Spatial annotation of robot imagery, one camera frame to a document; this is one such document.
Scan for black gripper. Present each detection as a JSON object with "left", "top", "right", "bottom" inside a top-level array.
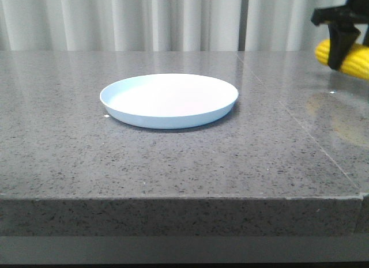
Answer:
[{"left": 311, "top": 0, "right": 368, "bottom": 70}]

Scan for yellow corn cob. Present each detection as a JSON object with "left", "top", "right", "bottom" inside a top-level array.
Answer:
[{"left": 315, "top": 39, "right": 369, "bottom": 80}]

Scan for light blue round plate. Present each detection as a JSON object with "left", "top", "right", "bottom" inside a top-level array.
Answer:
[{"left": 100, "top": 73, "right": 239, "bottom": 129}]

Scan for white pleated curtain right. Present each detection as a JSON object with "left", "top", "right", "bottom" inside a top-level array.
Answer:
[{"left": 239, "top": 0, "right": 346, "bottom": 51}]

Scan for white pleated curtain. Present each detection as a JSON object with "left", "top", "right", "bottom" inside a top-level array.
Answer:
[
  {"left": 1, "top": 0, "right": 248, "bottom": 51},
  {"left": 239, "top": 0, "right": 346, "bottom": 51}
]

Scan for white pleated curtain left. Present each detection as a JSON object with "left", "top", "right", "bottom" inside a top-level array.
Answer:
[{"left": 1, "top": 0, "right": 248, "bottom": 51}]

